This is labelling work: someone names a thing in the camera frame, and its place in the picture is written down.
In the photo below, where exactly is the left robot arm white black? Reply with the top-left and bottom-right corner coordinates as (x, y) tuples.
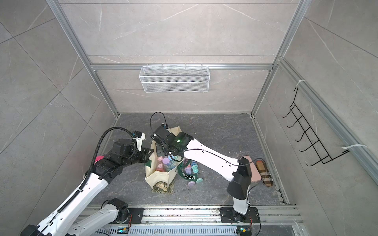
(21, 126), (154, 236)

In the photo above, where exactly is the black wire hook rack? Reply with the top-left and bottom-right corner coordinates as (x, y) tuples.
(281, 88), (350, 167)

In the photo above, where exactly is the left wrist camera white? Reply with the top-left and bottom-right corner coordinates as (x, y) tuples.
(132, 131), (146, 151)

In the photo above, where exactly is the white wire mesh basket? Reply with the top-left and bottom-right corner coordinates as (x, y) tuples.
(139, 65), (211, 93)

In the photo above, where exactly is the cream canvas tote bag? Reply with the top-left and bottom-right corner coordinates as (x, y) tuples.
(143, 125), (197, 194)

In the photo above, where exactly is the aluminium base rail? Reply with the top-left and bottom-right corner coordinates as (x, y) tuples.
(60, 206), (305, 236)

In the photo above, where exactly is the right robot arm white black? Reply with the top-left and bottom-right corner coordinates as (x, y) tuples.
(151, 124), (253, 223)

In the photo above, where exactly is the purple hourglass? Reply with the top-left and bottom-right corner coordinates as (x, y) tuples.
(162, 157), (171, 165)

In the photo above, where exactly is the teal hourglass pile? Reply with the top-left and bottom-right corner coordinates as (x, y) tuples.
(191, 161), (199, 174)

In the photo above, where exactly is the pink hourglass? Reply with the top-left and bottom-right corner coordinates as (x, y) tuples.
(156, 156), (165, 172)

